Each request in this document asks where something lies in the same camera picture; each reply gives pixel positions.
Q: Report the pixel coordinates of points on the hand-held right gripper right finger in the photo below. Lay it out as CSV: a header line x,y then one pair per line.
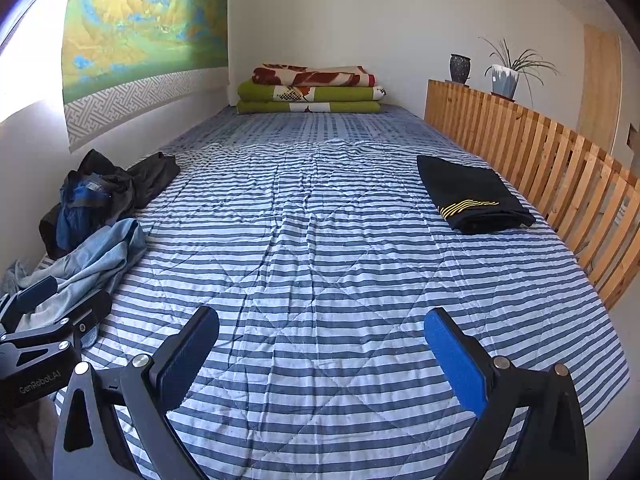
x,y
455,360

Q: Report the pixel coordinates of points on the dark ceramic pot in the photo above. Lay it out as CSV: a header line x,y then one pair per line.
x,y
460,67

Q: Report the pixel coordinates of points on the red and cream folded blanket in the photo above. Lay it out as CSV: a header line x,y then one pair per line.
x,y
310,76

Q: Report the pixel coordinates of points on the blue knitted garment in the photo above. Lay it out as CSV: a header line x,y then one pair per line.
x,y
75,220

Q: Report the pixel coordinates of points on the wooden slatted bed rail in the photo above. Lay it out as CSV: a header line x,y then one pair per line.
x,y
550,160

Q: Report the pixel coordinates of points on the dark grey garment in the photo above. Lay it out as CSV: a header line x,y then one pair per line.
x,y
110,180

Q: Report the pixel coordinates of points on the wooden board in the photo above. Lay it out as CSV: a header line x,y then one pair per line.
x,y
600,90

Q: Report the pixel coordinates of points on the landscape wall poster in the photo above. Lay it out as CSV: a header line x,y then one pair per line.
x,y
140,20

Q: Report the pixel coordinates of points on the blue striped bed quilt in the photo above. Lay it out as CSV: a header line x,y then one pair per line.
x,y
310,240

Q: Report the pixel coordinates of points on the black folded garment yellow stripes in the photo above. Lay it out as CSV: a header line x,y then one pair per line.
x,y
465,185

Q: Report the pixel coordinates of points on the potted plant in white pot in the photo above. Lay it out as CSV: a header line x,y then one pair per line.
x,y
502,80

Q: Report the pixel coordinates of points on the blue patterned bed sheet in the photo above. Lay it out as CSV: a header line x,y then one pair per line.
x,y
310,125

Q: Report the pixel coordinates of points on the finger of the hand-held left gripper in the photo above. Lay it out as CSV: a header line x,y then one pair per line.
x,y
92,310
32,292

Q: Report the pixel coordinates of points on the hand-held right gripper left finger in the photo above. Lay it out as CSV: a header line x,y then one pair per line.
x,y
180,360

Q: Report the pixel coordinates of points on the light blue garment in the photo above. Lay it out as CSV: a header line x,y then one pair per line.
x,y
100,260

